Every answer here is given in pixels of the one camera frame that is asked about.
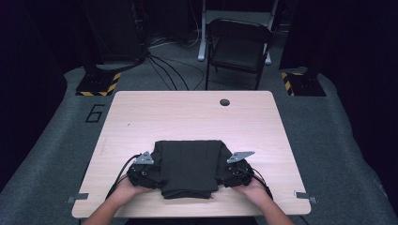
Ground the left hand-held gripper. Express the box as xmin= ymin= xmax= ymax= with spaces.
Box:
xmin=126 ymin=151 xmax=161 ymax=190

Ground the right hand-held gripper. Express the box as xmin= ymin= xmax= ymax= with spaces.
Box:
xmin=219 ymin=151 xmax=256 ymax=188

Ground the dark grey pleated skirt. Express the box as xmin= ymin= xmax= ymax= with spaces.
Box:
xmin=151 ymin=139 xmax=235 ymax=201

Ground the person's left hand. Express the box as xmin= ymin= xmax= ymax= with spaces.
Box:
xmin=110 ymin=177 xmax=151 ymax=204

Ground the person's right hand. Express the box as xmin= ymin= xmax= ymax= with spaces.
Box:
xmin=232 ymin=179 xmax=271 ymax=206

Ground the grey tape strip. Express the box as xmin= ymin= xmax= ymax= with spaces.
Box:
xmin=66 ymin=192 xmax=90 ymax=204
xmin=294 ymin=190 xmax=318 ymax=204

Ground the black yellow striped stand base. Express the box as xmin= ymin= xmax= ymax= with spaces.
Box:
xmin=74 ymin=70 xmax=122 ymax=98
xmin=280 ymin=71 xmax=327 ymax=98

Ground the black folding chair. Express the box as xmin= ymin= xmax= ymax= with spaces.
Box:
xmin=205 ymin=18 xmax=275 ymax=91

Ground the black cabinet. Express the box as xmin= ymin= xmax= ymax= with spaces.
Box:
xmin=82 ymin=0 xmax=146 ymax=64

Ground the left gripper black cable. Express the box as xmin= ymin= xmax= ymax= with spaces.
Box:
xmin=105 ymin=153 xmax=143 ymax=200

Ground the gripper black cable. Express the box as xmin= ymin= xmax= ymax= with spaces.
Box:
xmin=250 ymin=168 xmax=274 ymax=201
xmin=105 ymin=153 xmax=143 ymax=200

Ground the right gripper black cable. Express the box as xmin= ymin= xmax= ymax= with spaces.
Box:
xmin=250 ymin=168 xmax=274 ymax=201

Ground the bundle of black floor cables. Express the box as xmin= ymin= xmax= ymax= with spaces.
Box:
xmin=145 ymin=31 xmax=206 ymax=92

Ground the black stand post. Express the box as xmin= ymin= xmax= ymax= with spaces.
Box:
xmin=78 ymin=0 xmax=106 ymax=78

